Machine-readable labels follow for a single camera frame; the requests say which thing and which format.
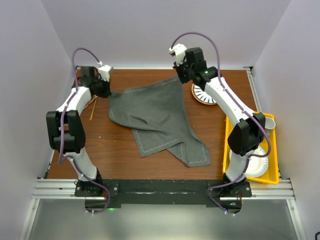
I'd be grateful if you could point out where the grey cloth napkin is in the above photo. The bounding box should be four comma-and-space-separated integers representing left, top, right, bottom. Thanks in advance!
108, 76, 211, 167

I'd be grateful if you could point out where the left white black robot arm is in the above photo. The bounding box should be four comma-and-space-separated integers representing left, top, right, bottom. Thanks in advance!
46, 63, 113, 197

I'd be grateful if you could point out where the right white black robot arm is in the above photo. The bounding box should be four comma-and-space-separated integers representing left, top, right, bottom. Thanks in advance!
169, 44, 269, 197

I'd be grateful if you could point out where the gold spoon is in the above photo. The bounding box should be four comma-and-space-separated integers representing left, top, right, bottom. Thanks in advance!
84, 95, 97, 109

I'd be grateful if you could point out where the gold fork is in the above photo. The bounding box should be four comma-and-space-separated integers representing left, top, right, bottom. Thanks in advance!
89, 98, 98, 121

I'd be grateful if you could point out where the striped blue white plate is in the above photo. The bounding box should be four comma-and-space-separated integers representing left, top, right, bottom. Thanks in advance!
191, 83, 217, 106

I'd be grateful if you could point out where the white grey mug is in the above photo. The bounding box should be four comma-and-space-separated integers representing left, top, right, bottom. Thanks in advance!
264, 116, 276, 131

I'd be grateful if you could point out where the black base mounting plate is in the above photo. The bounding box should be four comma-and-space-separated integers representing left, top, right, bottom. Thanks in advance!
74, 179, 252, 214

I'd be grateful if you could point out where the white paper plate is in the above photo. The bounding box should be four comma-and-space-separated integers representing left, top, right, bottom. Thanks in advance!
245, 156, 269, 178

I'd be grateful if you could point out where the yellow plastic tray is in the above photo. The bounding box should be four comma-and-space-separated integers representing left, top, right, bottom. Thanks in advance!
222, 113, 279, 185

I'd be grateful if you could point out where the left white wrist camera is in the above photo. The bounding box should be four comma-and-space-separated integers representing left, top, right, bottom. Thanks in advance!
97, 65, 114, 82

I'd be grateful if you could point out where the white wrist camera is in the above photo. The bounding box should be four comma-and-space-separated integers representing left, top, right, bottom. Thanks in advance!
168, 43, 187, 67
97, 65, 114, 82

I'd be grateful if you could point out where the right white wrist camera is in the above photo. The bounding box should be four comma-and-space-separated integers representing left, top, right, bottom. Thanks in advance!
168, 43, 187, 67

